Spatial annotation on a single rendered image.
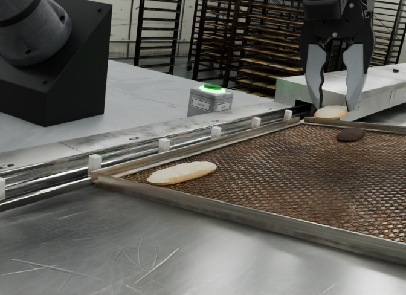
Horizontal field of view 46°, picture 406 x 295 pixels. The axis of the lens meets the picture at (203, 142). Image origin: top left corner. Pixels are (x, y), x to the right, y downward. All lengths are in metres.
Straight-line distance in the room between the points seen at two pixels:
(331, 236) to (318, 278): 0.05
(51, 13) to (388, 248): 0.77
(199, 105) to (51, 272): 0.74
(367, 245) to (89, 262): 0.19
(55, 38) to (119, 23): 5.80
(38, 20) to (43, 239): 0.61
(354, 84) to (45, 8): 0.58
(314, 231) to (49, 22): 0.71
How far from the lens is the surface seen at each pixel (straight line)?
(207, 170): 0.55
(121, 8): 6.75
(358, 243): 0.37
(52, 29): 0.97
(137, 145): 0.76
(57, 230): 0.41
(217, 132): 0.86
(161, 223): 0.41
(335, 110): 0.66
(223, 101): 1.04
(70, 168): 0.67
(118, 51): 6.81
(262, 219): 0.40
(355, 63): 0.68
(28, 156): 0.67
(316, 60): 0.69
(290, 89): 1.20
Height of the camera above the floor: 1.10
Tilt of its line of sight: 17 degrees down
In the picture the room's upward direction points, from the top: 8 degrees clockwise
